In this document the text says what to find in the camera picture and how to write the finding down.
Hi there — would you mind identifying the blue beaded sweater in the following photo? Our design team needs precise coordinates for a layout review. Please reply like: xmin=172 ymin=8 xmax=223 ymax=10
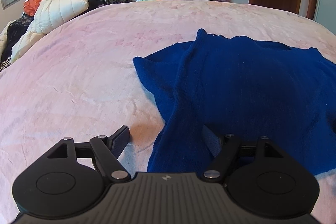
xmin=133 ymin=29 xmax=335 ymax=175

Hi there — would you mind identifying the pink bed blanket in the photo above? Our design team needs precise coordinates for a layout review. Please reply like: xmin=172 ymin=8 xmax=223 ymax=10
xmin=1 ymin=0 xmax=335 ymax=223

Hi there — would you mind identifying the white puffer jacket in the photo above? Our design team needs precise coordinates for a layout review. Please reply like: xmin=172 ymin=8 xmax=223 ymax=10
xmin=10 ymin=0 xmax=89 ymax=63

